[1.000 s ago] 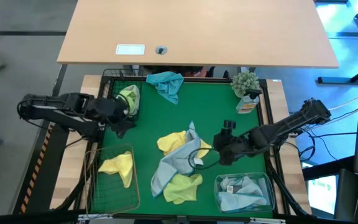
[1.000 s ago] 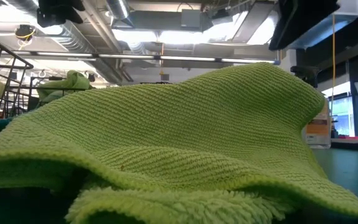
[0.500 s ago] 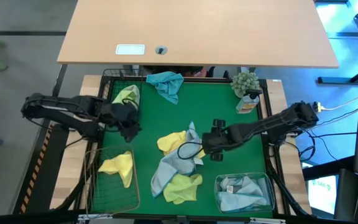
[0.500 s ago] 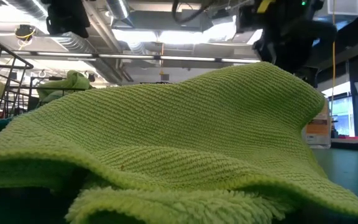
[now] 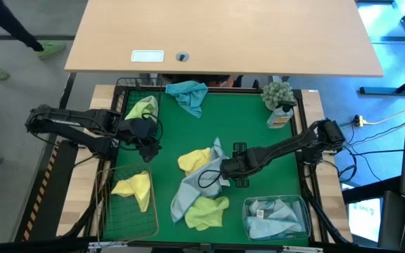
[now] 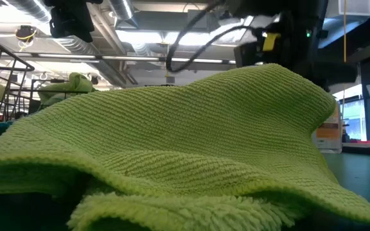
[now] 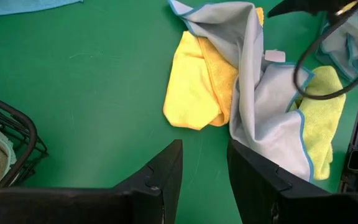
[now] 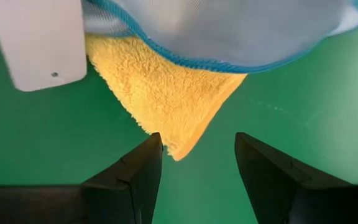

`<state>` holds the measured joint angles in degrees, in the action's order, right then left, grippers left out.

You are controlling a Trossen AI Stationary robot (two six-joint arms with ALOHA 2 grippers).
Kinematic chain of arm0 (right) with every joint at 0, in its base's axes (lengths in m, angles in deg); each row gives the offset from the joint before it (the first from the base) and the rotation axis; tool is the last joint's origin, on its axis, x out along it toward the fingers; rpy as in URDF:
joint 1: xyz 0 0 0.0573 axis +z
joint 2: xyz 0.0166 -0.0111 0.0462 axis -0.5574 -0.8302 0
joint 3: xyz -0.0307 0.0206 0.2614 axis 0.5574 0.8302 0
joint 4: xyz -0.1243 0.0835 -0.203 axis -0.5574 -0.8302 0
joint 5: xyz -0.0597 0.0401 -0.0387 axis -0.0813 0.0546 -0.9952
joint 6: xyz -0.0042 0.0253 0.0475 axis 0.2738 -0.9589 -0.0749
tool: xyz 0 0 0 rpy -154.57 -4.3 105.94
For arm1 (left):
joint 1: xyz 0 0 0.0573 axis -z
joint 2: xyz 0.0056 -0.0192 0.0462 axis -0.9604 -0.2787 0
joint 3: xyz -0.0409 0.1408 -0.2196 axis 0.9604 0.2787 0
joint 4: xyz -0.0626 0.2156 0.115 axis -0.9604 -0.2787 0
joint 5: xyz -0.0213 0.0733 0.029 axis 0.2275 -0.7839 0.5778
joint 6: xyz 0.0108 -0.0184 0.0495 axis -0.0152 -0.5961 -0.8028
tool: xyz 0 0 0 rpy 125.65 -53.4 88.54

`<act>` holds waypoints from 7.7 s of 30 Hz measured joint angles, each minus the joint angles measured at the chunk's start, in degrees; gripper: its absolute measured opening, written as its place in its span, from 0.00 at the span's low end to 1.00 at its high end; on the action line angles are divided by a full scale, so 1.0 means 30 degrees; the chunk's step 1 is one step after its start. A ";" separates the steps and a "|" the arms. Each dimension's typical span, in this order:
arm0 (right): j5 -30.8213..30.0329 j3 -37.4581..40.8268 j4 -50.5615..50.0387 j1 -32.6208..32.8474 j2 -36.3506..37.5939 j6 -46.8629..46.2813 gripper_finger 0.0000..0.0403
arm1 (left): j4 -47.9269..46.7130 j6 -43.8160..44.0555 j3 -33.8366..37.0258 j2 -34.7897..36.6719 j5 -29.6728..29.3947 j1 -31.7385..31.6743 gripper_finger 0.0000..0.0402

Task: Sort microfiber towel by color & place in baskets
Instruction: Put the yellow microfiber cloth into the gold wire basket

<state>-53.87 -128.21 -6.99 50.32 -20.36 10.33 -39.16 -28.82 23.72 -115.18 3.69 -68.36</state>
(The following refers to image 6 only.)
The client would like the black looped cable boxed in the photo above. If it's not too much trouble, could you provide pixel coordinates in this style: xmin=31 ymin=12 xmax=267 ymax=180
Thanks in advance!
xmin=164 ymin=0 xmax=265 ymax=73

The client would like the grey rectangular air duct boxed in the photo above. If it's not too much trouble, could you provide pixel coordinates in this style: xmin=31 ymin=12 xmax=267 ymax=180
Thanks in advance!
xmin=318 ymin=0 xmax=370 ymax=49

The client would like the yellow hanging cord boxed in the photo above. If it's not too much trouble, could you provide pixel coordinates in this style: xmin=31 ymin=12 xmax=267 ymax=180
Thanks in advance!
xmin=342 ymin=0 xmax=348 ymax=107

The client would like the silver ventilation duct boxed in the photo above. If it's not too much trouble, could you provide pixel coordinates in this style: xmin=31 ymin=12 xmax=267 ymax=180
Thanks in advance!
xmin=109 ymin=0 xmax=140 ymax=29

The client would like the large black wire basket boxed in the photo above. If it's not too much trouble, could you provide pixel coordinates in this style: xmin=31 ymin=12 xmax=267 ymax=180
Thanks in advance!
xmin=0 ymin=31 xmax=35 ymax=124

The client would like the lime green microfiber towel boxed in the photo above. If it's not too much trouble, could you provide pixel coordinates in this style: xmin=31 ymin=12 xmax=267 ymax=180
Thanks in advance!
xmin=0 ymin=62 xmax=370 ymax=231
xmin=38 ymin=72 xmax=95 ymax=108

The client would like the ceiling cable reel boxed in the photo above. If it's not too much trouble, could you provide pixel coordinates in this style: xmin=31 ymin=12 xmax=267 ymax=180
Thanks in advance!
xmin=14 ymin=24 xmax=39 ymax=49

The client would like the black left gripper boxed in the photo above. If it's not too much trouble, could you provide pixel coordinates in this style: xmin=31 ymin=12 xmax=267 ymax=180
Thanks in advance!
xmin=42 ymin=0 xmax=104 ymax=44

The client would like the ceiling light strip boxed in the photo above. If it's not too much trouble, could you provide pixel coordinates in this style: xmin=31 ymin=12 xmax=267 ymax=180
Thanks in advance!
xmin=37 ymin=53 xmax=237 ymax=64

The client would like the window pane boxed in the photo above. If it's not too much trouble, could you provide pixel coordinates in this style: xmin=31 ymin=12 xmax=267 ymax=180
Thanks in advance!
xmin=340 ymin=83 xmax=370 ymax=144

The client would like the clear spray bottle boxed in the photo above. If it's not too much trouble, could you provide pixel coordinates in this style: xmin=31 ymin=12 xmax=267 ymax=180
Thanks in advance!
xmin=312 ymin=101 xmax=344 ymax=154

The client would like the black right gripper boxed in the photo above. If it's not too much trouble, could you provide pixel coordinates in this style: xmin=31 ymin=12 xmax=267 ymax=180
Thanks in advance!
xmin=261 ymin=14 xmax=358 ymax=92

